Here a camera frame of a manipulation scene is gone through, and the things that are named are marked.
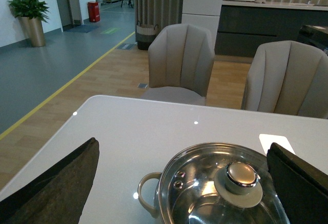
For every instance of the white square coaster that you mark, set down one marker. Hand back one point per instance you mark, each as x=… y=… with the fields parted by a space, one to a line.
x=267 y=139

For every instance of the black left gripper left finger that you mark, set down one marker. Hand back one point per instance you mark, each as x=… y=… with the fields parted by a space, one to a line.
x=59 y=194

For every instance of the red bin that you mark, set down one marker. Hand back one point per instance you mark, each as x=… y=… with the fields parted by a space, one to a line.
x=93 y=11

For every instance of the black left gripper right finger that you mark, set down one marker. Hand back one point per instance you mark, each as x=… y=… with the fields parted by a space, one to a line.
x=301 y=188

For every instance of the woven laundry basket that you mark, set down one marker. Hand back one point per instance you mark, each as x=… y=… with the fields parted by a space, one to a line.
x=145 y=34

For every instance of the glass pot lid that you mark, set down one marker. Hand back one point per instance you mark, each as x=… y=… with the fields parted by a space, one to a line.
x=217 y=190

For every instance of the grey curtain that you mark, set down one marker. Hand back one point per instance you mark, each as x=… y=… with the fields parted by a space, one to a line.
x=158 y=12

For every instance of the dark kitchen counter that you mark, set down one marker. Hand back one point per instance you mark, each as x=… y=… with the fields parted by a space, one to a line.
x=242 y=28

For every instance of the beige chair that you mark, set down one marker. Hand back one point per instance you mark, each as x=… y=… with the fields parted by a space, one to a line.
x=181 y=60
x=287 y=77

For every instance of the white electric cooking pot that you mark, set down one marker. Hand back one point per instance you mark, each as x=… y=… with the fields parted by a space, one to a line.
x=153 y=195

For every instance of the potted green plant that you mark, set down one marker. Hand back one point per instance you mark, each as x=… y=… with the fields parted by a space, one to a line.
x=31 y=13

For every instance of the beige chair left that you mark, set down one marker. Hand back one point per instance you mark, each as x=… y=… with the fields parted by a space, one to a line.
x=181 y=60

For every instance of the beige chair right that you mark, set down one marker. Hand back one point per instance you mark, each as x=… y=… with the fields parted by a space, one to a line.
x=287 y=77

